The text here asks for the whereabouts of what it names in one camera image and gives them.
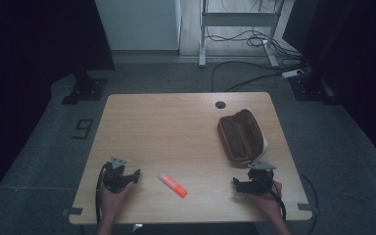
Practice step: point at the white desk frame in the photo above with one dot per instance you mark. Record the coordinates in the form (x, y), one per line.
(238, 19)

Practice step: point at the brown pencil case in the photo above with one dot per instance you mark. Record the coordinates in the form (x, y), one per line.
(241, 137)

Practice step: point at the white panel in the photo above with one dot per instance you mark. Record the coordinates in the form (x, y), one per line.
(140, 24)

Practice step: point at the black tape floor mark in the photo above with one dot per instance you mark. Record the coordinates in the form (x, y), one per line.
(83, 129)

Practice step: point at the grey tape strip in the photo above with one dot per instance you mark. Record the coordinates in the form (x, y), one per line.
(75, 211)
(304, 207)

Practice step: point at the black stand base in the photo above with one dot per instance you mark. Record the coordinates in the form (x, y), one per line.
(310, 88)
(86, 89)

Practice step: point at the black curtain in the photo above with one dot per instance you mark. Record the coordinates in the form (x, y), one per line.
(355, 65)
(29, 49)

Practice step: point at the white power strip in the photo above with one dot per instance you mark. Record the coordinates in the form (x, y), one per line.
(292, 73)

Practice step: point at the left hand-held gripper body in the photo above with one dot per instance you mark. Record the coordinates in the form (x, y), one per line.
(113, 178)

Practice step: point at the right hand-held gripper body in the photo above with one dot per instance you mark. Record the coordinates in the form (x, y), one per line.
(261, 178)

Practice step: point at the orange white marker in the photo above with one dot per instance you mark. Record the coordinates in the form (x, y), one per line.
(173, 185)

